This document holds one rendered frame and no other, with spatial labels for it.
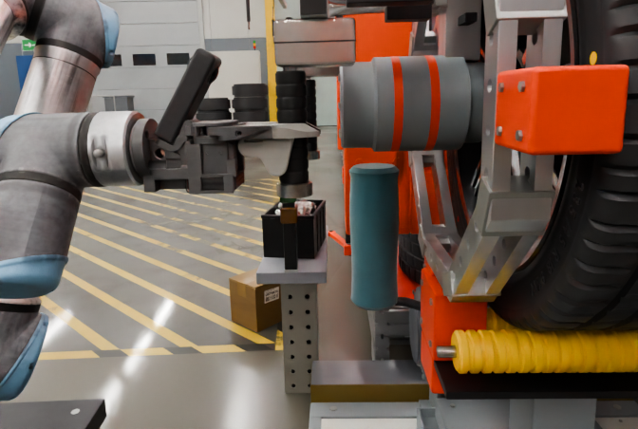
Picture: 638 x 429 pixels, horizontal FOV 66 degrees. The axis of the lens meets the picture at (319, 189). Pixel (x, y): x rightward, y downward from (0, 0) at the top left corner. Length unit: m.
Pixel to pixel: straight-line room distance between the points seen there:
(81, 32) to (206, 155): 0.52
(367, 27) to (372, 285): 0.60
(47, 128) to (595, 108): 0.55
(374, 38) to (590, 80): 0.80
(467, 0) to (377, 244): 0.41
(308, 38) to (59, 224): 0.34
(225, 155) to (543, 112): 0.33
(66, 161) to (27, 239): 0.10
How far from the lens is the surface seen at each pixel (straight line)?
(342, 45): 0.56
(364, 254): 0.89
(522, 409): 0.96
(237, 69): 11.86
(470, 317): 0.80
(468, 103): 0.71
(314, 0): 0.55
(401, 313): 1.43
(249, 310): 1.92
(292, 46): 0.57
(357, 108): 0.69
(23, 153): 0.63
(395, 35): 1.20
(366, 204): 0.86
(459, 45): 0.76
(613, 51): 0.51
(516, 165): 0.76
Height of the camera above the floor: 0.87
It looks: 11 degrees down
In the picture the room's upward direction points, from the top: 1 degrees counter-clockwise
